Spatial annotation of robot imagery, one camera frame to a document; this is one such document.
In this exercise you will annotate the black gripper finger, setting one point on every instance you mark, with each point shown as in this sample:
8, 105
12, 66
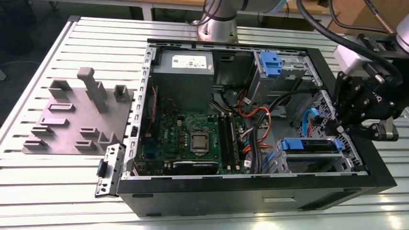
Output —
341, 93
370, 133

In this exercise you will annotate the hard disk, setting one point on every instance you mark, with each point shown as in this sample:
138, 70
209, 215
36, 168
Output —
291, 145

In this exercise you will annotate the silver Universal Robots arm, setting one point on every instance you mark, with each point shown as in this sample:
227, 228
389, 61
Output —
219, 28

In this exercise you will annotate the silver metal disk bay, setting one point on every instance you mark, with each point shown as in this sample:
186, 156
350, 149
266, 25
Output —
314, 155

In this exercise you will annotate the silver optical drive cage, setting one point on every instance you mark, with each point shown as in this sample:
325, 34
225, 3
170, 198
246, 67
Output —
271, 88

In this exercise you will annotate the blue drive latch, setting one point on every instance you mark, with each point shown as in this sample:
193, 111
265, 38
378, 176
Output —
270, 63

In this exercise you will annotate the brown wooden cabinet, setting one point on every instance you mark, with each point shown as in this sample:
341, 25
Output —
350, 9

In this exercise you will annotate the wooden desk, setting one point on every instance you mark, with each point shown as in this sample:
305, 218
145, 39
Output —
318, 9

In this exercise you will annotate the silver CPU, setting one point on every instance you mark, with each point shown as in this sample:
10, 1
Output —
198, 141

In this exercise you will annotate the grey power supply unit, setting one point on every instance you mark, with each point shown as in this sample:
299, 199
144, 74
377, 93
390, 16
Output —
181, 91

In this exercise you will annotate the CPU socket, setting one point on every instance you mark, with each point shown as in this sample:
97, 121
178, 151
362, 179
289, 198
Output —
199, 152

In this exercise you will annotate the black open PC case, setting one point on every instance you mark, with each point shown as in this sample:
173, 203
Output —
223, 201

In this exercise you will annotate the green motherboard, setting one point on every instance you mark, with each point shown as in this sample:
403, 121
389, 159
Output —
171, 124

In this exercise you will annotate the black graphics card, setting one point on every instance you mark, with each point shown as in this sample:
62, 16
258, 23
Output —
191, 168

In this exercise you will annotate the grey parts rack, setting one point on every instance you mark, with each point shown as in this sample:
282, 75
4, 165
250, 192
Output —
73, 119

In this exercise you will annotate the black office chair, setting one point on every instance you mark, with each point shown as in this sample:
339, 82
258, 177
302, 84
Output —
16, 36

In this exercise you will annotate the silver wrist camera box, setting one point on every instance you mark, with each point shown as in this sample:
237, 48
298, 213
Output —
350, 60

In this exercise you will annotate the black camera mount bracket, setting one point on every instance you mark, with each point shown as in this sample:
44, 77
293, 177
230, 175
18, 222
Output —
377, 45

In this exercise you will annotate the white desk frame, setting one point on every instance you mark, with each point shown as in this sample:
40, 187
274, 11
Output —
146, 14

